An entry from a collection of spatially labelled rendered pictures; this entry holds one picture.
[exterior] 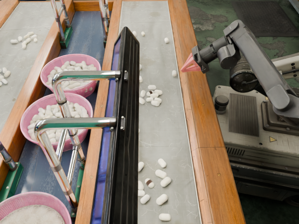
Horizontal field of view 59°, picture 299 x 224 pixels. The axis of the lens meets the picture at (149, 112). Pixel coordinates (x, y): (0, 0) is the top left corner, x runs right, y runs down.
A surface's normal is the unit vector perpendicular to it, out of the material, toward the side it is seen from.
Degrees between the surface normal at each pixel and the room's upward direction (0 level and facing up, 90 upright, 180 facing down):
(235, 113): 0
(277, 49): 0
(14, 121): 0
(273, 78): 45
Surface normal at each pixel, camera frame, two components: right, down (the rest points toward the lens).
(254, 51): -0.71, -0.43
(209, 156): 0.00, -0.69
